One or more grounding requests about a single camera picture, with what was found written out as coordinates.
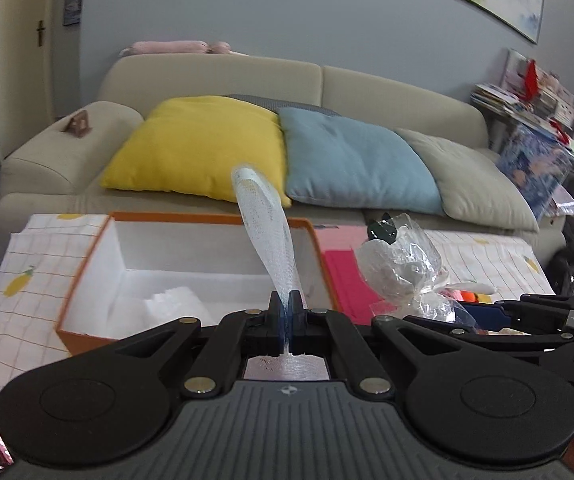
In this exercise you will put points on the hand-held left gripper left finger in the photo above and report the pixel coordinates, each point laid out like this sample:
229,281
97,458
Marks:
279,322

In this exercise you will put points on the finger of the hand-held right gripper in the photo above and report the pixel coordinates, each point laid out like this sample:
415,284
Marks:
487,316
527,342

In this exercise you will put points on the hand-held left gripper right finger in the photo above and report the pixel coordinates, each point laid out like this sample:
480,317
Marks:
296,322

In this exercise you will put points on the white foam net sleeve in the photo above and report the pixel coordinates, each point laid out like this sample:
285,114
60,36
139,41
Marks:
267,225

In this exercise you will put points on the clear plastic bag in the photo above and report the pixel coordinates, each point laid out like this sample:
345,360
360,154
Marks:
402,265

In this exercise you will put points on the orange box with white lining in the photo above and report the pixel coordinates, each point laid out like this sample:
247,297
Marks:
92,280

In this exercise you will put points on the magenta mat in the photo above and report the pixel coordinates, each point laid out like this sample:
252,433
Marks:
352,280

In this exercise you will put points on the pink cardboard box lid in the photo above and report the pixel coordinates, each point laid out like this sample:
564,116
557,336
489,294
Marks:
339,237

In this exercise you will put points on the dark green cat-shaped clip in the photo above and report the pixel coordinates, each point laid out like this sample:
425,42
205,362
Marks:
383,230

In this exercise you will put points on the beige pillow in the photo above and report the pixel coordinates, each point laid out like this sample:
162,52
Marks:
477,185

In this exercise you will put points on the light blue pillow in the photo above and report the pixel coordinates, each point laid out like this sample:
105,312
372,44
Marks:
357,165

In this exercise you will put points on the yellow pillow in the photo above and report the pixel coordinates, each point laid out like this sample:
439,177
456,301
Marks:
192,150

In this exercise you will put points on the pile of books and magazines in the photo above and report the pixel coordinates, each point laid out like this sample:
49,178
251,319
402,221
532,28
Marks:
542,100

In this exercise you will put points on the beige sofa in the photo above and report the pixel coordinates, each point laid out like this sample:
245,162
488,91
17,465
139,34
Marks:
367,90

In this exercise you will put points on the checked lemon print tablecloth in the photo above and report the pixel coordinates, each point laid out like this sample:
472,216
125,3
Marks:
32,260

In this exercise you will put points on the small brown card stand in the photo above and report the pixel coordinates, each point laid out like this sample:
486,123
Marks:
79,124

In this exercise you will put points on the pink plush toy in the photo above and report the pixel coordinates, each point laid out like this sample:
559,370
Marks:
167,48

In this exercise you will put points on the dark wooden cross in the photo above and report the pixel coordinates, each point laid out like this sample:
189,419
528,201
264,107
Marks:
41,33

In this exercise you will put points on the cream door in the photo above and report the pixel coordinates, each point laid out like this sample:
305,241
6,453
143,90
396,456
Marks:
12,60

